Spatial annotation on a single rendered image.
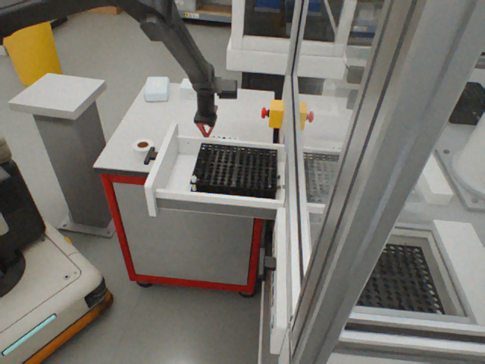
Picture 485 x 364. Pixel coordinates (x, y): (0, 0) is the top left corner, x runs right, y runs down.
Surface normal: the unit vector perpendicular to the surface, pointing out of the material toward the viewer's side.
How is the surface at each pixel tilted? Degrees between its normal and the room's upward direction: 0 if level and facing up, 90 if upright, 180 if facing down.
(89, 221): 90
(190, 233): 90
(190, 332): 0
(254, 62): 90
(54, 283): 0
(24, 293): 0
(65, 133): 90
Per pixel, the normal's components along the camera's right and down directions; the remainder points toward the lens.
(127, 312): 0.05, -0.75
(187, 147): -0.08, 0.66
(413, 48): -0.77, 0.40
